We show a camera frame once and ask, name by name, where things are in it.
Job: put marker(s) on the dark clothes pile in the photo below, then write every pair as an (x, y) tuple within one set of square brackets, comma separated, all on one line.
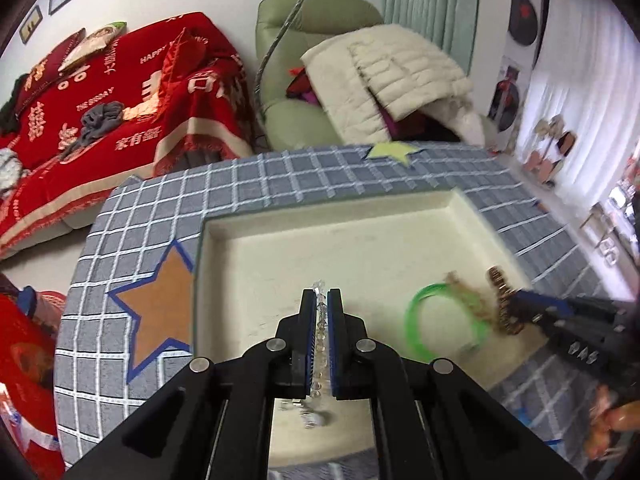
[(11, 105)]

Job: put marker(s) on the pink decorative stand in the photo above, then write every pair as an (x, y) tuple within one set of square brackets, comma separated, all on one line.
[(550, 155)]

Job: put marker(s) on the grey white knitted cloth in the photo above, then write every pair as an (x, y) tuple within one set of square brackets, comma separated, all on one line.
[(12, 172)]

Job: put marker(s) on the red embroidered pillow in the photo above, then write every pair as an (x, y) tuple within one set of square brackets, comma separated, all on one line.
[(47, 67)]

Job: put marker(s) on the cream quilted jacket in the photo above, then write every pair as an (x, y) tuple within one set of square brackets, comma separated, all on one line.
[(400, 70)]

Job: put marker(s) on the white green printed pillow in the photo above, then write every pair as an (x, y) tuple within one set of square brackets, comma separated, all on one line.
[(92, 42)]

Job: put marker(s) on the person's right hand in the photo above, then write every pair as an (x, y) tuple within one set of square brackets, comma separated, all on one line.
[(617, 422)]

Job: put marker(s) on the grey-green tray cream inside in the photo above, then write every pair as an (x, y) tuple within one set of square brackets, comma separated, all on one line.
[(350, 250)]

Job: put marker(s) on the white sheer curtain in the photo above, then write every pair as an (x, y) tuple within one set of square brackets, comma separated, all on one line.
[(585, 85)]

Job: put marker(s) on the grey crumpled cloth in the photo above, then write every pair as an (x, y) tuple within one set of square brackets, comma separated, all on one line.
[(102, 120)]

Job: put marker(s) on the pale green armchair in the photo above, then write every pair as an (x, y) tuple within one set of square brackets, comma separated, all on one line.
[(280, 120)]

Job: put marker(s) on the white tumble dryer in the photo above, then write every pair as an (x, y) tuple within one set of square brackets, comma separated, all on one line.
[(522, 15)]

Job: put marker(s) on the green translucent bangle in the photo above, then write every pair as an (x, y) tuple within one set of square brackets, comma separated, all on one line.
[(415, 320)]

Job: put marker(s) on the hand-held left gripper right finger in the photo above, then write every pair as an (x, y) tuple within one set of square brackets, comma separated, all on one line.
[(337, 330)]

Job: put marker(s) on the small black picture frame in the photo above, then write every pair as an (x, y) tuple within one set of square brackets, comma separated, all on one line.
[(31, 24)]

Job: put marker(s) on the pale green curtain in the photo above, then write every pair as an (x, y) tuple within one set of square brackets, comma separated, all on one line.
[(430, 10)]

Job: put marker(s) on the red gift bag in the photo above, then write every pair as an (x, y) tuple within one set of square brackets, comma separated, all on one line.
[(25, 370)]

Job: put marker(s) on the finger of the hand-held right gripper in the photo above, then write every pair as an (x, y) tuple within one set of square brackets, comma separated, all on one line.
[(542, 302), (555, 324)]

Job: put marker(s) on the white washing machine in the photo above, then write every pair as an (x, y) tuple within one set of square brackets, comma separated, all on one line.
[(507, 100)]

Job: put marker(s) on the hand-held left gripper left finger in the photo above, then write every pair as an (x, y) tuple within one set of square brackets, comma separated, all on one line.
[(307, 330)]

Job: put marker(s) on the red printed blanket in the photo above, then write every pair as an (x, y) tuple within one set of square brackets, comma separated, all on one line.
[(150, 75)]

